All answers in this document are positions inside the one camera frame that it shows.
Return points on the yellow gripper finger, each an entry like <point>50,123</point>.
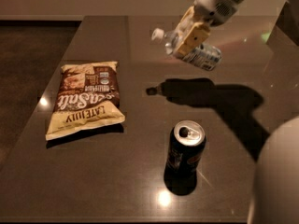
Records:
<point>191,32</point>

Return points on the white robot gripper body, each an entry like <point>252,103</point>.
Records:
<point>213,4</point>

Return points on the clear plastic water bottle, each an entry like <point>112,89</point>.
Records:
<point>204,56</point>

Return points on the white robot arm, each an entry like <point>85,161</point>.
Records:
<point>275,192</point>

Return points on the dark Pepsi soda can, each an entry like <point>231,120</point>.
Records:
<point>186,145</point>

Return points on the Late July chips bag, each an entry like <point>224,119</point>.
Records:
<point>88,98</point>

